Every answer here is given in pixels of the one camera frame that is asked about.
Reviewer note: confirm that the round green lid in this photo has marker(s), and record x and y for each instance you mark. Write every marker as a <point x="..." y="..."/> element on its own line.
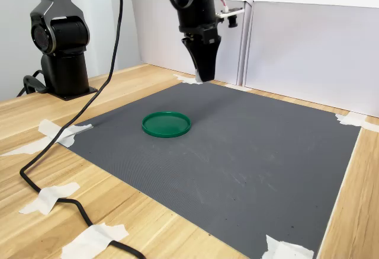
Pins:
<point x="165" y="124"/>

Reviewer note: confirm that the white partition panel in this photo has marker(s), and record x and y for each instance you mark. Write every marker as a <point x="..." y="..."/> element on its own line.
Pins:
<point x="165" y="33"/>
<point x="311" y="57"/>

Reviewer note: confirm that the white tape piece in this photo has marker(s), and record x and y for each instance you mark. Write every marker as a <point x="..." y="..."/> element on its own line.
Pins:
<point x="284" y="248"/>
<point x="91" y="239"/>
<point x="47" y="128"/>
<point x="350" y="120"/>
<point x="185" y="79"/>
<point x="48" y="196"/>

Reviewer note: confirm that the dark grey mat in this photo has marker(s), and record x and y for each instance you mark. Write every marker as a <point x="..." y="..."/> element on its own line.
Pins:
<point x="237" y="158"/>

